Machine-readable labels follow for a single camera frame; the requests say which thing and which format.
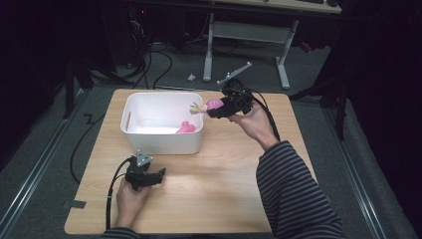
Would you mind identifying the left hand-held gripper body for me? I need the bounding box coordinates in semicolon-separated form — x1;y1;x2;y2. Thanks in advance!
124;148;153;192

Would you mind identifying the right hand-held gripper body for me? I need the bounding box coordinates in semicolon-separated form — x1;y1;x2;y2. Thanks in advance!
217;62;255;116

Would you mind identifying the pink ball rope toy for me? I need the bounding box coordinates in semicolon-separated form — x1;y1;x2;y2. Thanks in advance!
189;98;225;116

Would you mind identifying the white plastic bin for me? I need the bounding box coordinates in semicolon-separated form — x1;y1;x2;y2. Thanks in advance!
120;92;205;156

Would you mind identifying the pink bone toy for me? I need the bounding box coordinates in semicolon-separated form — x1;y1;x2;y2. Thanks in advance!
175;120;197;135

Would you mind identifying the person's left hand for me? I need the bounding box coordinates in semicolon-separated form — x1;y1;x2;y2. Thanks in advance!
113;180;152;229

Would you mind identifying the person's right hand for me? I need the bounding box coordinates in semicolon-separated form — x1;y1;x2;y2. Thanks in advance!
228;101;280;152

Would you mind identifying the grey tape piece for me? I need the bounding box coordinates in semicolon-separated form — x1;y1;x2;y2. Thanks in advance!
68;198;88;210

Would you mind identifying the white-legged wooden desk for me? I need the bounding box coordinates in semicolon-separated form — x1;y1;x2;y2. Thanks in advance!
202;0;342;91

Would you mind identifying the dark metal stand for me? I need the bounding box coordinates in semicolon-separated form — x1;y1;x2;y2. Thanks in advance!
63;59;96;120
288;78;350;141

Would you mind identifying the dark computer tower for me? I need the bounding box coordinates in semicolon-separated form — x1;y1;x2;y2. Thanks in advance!
126;4;151;69

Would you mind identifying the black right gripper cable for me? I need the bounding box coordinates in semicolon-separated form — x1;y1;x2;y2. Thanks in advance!
228;87;282;142

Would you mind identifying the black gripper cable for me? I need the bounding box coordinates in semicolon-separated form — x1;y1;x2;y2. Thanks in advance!
228;87;282;142
105;158;133;231

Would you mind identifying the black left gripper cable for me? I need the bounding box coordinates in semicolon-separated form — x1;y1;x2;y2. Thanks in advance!
105;158;133;231

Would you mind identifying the black looped floor cable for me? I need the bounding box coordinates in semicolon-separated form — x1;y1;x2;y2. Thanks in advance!
152;49;174;91

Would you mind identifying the metal floor rail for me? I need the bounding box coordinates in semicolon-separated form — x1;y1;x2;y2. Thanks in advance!
322;108;388;239
0;89;90;231

